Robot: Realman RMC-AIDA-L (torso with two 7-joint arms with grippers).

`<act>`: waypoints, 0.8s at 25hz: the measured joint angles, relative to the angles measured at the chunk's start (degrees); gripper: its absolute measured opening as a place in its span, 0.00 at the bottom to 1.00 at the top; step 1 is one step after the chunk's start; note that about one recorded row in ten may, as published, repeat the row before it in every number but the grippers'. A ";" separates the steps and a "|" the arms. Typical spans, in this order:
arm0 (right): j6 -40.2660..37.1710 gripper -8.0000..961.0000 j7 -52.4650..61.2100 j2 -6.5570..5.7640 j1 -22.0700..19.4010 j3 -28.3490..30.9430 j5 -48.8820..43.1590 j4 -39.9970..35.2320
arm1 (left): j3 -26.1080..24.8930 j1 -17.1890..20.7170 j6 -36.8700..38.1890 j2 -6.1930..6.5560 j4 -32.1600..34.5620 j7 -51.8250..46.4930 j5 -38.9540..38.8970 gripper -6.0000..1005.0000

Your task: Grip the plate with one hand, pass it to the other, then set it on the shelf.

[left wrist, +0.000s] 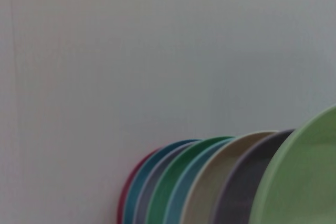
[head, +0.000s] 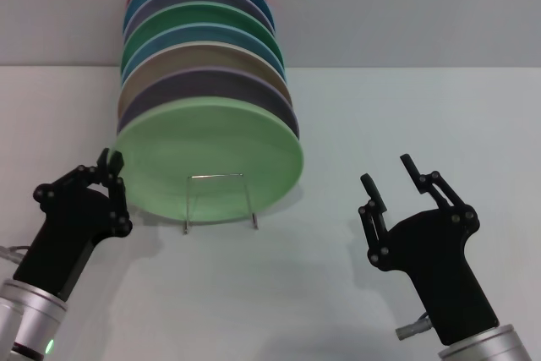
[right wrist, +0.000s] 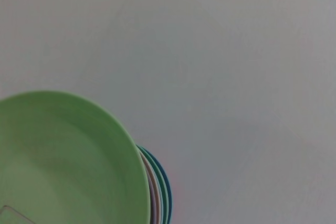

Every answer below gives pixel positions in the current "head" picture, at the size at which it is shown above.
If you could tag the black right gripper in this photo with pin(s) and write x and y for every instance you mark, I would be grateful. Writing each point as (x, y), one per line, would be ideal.
(435, 268)

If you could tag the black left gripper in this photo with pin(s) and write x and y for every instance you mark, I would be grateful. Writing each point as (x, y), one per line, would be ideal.
(72, 234)

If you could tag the light green plate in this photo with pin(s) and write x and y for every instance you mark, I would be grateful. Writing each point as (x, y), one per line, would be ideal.
(211, 154)

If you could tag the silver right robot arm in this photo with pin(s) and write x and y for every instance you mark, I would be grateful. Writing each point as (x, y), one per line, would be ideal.
(490, 344)

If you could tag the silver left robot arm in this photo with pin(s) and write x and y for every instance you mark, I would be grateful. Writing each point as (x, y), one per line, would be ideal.
(29, 318)

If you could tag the lavender purple plate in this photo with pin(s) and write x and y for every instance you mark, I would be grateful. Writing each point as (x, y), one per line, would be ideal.
(203, 86)

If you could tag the beige plate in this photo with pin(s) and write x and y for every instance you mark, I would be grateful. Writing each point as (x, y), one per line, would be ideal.
(190, 56)

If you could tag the light blue plate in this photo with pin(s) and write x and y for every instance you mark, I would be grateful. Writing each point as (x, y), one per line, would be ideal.
(198, 34)

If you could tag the dark green plate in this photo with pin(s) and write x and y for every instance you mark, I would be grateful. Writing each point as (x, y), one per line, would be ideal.
(203, 14)

